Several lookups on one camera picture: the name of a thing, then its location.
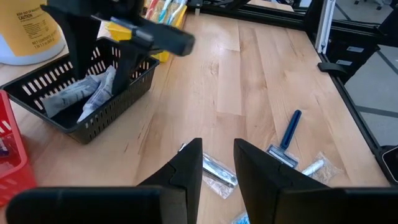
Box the bagged orange toothbrush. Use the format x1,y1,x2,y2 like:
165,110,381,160
144,0,161,21

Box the black frame clamp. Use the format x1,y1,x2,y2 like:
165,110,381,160
317,61,348,76

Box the white purple toothpaste tube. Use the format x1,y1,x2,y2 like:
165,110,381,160
76,64,118,123

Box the bagged silver nail clipper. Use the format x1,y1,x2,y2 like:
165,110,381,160
177,142,239,200

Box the black equipment box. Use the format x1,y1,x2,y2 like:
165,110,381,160
325,26,382,83

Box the yellow wipes canister white lid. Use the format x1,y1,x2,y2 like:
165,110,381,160
0,0,67,67

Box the silver aluminium extrusion bar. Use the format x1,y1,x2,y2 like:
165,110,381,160
314,0,337,54

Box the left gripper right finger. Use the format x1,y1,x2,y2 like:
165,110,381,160
233,138,398,224

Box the blue disposable razor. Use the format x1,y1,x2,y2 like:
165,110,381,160
266,109,303,169

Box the yellow plastic basket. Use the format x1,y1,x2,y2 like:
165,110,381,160
104,0,189,63

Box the red plastic basket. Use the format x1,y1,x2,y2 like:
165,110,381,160
0,89,38,208

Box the black plastic basket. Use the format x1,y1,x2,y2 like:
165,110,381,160
1,36,160,145

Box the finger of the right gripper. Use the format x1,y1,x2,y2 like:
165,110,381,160
111,40,156,96
41,4,103,81

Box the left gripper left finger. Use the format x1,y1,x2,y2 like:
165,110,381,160
6,138,204,224

